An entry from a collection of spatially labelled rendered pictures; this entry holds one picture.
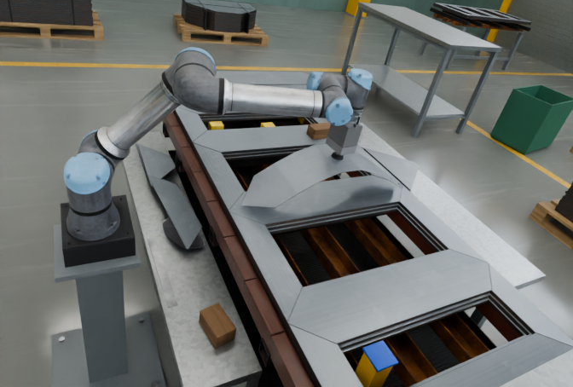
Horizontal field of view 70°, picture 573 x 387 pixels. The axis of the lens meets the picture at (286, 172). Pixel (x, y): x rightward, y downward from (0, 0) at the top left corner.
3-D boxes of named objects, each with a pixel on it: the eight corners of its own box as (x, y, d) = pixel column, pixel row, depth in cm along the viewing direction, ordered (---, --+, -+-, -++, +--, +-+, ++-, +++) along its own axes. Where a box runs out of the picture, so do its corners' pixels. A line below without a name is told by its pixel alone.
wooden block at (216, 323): (198, 321, 116) (199, 310, 114) (217, 313, 120) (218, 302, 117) (215, 349, 110) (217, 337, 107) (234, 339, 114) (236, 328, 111)
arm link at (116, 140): (62, 170, 122) (193, 54, 106) (75, 141, 134) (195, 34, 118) (97, 192, 129) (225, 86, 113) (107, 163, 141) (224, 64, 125)
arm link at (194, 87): (168, 81, 98) (360, 98, 109) (171, 62, 107) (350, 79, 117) (169, 123, 105) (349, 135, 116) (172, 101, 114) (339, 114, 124)
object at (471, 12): (412, 52, 719) (429, 1, 673) (477, 55, 792) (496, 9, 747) (445, 70, 658) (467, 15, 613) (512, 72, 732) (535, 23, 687)
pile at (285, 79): (314, 80, 269) (316, 72, 266) (346, 106, 241) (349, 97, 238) (194, 80, 233) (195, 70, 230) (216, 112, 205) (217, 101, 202)
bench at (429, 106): (338, 79, 524) (358, 2, 473) (381, 80, 555) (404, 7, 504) (413, 137, 416) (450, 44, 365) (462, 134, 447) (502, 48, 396)
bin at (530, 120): (512, 128, 491) (536, 82, 461) (549, 147, 462) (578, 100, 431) (484, 135, 457) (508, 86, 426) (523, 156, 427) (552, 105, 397)
